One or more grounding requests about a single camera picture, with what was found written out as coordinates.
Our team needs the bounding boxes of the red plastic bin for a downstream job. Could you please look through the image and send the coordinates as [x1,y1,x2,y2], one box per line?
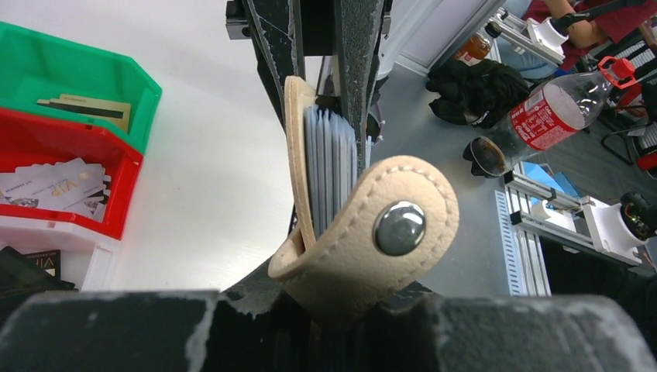
[1,108,143,240]

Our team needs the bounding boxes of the clear plastic bin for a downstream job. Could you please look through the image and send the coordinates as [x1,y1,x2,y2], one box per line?
[1,216,122,291]

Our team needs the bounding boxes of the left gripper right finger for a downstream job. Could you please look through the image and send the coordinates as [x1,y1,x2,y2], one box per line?
[359,283,656,371]

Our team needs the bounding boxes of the beige card holder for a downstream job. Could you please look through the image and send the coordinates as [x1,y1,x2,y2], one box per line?
[268,76,459,329]

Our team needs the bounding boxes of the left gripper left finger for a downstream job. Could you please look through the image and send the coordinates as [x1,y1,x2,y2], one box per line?
[1,264,310,371]

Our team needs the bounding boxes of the person in red shirt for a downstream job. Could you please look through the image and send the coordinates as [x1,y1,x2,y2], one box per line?
[520,1,656,71]

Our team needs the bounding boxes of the cola bottle red label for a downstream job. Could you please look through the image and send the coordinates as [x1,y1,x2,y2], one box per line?
[463,56,637,178]

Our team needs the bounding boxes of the white VIP card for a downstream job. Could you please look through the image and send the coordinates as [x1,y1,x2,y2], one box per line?
[1,157,111,211]

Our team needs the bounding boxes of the gold card with stripe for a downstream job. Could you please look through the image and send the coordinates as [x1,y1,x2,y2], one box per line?
[36,94,131,133]

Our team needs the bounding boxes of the black card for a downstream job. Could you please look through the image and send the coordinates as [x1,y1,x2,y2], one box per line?
[1,246,77,313]

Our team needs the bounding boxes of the green plastic bin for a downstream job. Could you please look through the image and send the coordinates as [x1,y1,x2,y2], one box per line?
[1,22,162,153]

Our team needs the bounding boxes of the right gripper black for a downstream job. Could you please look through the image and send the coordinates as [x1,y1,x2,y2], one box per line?
[225,0,393,170]

